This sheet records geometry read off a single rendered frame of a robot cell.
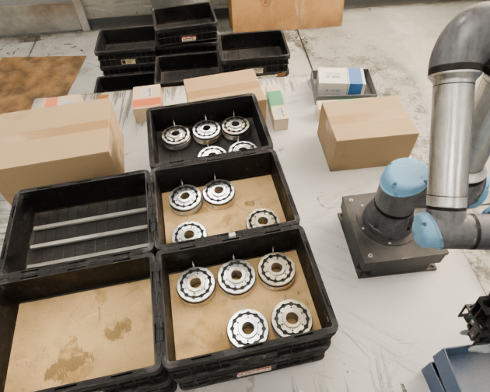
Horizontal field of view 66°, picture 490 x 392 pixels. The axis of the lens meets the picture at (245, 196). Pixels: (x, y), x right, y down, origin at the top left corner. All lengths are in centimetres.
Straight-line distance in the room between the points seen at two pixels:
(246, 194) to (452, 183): 63
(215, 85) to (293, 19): 228
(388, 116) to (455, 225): 75
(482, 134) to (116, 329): 100
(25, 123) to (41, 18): 270
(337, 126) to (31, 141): 108
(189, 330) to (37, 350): 38
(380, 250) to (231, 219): 45
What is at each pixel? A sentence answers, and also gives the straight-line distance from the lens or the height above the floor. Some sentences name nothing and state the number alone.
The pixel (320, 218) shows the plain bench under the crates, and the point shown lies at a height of 70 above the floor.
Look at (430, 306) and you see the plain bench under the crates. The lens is 128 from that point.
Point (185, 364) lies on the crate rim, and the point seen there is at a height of 93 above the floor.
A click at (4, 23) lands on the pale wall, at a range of 439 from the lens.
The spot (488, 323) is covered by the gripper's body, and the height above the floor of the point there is 99.
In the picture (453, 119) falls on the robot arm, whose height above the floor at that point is 130.
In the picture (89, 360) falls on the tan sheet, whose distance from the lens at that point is 107.
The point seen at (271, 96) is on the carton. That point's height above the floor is 76.
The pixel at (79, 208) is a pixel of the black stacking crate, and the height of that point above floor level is 83.
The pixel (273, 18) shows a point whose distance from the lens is 378.
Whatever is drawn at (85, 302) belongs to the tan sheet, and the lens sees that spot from 114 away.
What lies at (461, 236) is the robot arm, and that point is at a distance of 87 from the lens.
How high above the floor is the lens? 179
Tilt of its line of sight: 51 degrees down
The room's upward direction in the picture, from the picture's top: 3 degrees counter-clockwise
